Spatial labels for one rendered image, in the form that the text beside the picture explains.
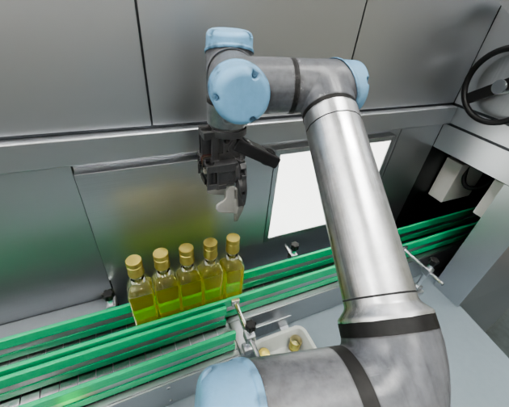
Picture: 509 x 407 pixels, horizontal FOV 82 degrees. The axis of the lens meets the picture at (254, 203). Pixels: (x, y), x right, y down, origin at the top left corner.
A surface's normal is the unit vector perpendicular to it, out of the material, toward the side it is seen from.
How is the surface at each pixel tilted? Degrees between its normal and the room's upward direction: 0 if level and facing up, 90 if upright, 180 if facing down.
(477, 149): 90
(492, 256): 90
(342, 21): 90
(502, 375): 0
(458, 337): 0
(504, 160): 90
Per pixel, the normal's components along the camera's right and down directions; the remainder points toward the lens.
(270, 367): -0.04, -1.00
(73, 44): 0.39, 0.58
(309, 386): 0.03, -0.90
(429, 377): 0.22, -0.47
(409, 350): -0.12, -0.49
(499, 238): -0.92, 0.18
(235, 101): 0.17, 0.60
